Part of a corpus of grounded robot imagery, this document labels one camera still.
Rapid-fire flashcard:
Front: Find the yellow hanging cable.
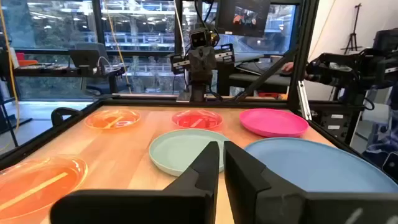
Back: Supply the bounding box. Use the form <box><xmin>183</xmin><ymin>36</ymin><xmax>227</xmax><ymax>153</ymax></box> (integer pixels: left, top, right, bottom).
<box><xmin>104</xmin><ymin>0</ymin><xmax>133</xmax><ymax>94</ymax></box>
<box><xmin>0</xmin><ymin>0</ymin><xmax>21</xmax><ymax>131</ymax></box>

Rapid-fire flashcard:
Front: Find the blue plastic plate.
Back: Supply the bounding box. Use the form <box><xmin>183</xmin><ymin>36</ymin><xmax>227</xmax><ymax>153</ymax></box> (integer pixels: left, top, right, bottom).
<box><xmin>244</xmin><ymin>137</ymin><xmax>398</xmax><ymax>194</ymax></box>

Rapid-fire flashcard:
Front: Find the black frame clamp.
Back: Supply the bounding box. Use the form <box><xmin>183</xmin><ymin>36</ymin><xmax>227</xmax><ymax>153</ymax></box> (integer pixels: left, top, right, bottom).
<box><xmin>50</xmin><ymin>107</ymin><xmax>83</xmax><ymax>128</ymax></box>

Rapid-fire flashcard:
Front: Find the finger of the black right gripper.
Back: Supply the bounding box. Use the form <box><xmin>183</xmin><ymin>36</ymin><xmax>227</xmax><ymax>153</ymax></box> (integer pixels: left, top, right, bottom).
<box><xmin>202</xmin><ymin>49</ymin><xmax>213</xmax><ymax>68</ymax></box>
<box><xmin>193</xmin><ymin>49</ymin><xmax>203</xmax><ymax>69</ymax></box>

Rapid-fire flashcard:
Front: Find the red storage box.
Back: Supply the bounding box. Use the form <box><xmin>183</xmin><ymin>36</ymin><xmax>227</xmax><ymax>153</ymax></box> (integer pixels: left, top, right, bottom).
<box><xmin>15</xmin><ymin>52</ymin><xmax>39</xmax><ymax>67</ymax></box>

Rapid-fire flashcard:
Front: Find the black tripod stand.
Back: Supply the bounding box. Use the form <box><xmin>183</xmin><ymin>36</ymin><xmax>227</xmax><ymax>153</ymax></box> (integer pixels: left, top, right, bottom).
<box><xmin>340</xmin><ymin>2</ymin><xmax>364</xmax><ymax>55</ymax></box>

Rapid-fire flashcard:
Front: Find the dark green bowl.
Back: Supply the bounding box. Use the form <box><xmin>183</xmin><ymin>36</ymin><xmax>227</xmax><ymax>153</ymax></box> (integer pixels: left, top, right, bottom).
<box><xmin>148</xmin><ymin>128</ymin><xmax>230</xmax><ymax>177</ymax></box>

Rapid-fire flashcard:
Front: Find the orange round object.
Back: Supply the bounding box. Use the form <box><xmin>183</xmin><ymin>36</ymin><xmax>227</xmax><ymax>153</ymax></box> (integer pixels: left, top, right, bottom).
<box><xmin>238</xmin><ymin>108</ymin><xmax>310</xmax><ymax>139</ymax></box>

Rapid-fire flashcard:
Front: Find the dark office desk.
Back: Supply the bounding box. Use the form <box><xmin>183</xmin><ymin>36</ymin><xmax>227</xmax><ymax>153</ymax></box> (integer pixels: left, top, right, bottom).
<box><xmin>12</xmin><ymin>60</ymin><xmax>125</xmax><ymax>94</ymax></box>

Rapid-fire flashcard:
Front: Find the person's hand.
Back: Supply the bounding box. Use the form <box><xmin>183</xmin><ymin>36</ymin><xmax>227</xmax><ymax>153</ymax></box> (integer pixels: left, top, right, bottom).
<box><xmin>281</xmin><ymin>61</ymin><xmax>295</xmax><ymax>74</ymax></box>

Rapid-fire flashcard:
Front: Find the black electronics box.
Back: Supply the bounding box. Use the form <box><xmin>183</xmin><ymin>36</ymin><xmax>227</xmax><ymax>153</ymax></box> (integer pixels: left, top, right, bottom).
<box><xmin>310</xmin><ymin>105</ymin><xmax>364</xmax><ymax>144</ymax></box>

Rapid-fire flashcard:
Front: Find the red transparent plastic plate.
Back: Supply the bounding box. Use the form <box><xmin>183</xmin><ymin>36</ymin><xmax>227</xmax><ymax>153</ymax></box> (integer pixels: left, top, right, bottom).
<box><xmin>171</xmin><ymin>109</ymin><xmax>224</xmax><ymax>131</ymax></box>

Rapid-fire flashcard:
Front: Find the grey office chair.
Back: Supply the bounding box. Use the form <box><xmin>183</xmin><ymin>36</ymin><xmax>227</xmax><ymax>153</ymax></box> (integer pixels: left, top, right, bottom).
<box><xmin>68</xmin><ymin>42</ymin><xmax>125</xmax><ymax>96</ymax></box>

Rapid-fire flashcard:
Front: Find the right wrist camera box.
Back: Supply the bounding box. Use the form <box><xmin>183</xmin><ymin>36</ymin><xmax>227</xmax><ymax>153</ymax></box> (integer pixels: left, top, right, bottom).
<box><xmin>189</xmin><ymin>27</ymin><xmax>213</xmax><ymax>50</ymax></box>

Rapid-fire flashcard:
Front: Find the dark desk with keyboard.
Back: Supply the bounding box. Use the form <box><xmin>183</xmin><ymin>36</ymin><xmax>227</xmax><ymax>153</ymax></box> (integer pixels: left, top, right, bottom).
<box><xmin>217</xmin><ymin>55</ymin><xmax>293</xmax><ymax>94</ymax></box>

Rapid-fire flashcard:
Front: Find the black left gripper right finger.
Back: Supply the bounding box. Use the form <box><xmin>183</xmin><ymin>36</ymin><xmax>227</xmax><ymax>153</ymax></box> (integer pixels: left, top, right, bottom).
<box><xmin>223</xmin><ymin>140</ymin><xmax>398</xmax><ymax>224</ymax></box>

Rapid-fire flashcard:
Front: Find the orange transparent plastic plate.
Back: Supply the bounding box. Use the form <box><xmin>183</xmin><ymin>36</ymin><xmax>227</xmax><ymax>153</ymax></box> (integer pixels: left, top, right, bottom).
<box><xmin>84</xmin><ymin>108</ymin><xmax>142</xmax><ymax>131</ymax></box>
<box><xmin>0</xmin><ymin>154</ymin><xmax>89</xmax><ymax>223</ymax></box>

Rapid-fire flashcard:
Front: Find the black aluminium table frame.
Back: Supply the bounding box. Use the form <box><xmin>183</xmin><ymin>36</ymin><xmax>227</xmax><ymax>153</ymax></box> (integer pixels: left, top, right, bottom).
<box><xmin>0</xmin><ymin>0</ymin><xmax>398</xmax><ymax>175</ymax></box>

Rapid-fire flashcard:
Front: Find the black monitor screen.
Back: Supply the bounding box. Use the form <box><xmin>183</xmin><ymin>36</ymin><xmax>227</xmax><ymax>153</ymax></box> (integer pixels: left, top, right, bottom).
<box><xmin>216</xmin><ymin>0</ymin><xmax>271</xmax><ymax>38</ymax></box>

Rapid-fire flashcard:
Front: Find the black equipment on stand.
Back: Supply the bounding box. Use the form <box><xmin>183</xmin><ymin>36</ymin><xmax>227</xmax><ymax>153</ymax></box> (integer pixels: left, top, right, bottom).
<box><xmin>304</xmin><ymin>27</ymin><xmax>398</xmax><ymax>110</ymax></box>

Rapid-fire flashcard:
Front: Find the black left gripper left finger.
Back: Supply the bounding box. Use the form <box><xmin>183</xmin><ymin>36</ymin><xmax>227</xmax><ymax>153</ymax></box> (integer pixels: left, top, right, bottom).
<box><xmin>49</xmin><ymin>141</ymin><xmax>221</xmax><ymax>224</ymax></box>

